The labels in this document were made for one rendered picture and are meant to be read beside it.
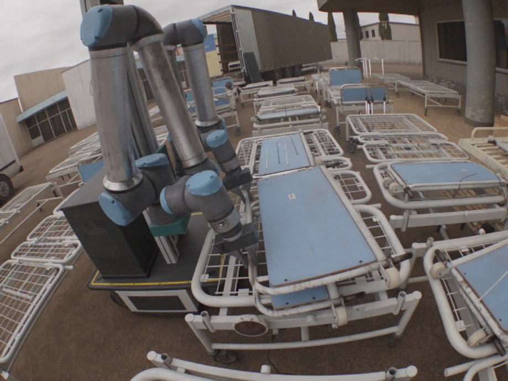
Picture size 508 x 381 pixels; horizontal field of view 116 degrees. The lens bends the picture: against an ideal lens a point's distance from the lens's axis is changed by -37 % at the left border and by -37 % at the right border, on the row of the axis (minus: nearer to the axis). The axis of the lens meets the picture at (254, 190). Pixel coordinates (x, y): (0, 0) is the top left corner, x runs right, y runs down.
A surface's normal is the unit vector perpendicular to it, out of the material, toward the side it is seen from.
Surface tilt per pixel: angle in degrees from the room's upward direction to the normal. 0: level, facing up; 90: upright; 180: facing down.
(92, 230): 90
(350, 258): 3
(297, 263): 3
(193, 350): 0
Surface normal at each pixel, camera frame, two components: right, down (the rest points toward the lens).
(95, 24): -0.36, 0.40
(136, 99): 0.02, 0.48
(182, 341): -0.17, -0.86
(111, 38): 0.70, 0.47
